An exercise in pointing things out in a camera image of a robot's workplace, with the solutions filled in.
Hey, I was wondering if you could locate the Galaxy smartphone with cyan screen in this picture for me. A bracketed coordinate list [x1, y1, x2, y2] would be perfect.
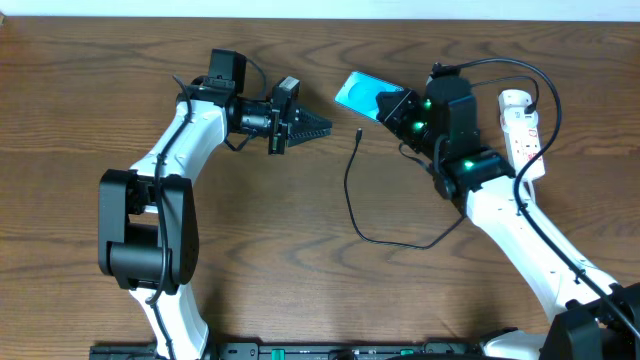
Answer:
[334, 71, 403, 122]

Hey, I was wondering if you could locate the black USB charging cable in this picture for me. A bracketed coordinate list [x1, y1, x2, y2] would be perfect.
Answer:
[343, 74, 540, 251]

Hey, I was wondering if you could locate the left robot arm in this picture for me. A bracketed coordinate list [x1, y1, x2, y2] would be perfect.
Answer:
[89, 49, 332, 359]

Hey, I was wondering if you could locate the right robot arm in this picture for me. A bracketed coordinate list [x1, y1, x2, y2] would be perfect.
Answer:
[376, 64, 639, 359]

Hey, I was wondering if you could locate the white USB charger plug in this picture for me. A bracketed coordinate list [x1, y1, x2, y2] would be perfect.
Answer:
[498, 89, 538, 128]

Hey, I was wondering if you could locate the white power strip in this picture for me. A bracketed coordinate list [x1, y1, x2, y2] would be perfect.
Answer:
[497, 89, 546, 183]

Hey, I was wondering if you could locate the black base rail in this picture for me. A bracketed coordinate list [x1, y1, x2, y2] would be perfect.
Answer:
[89, 341, 591, 360]

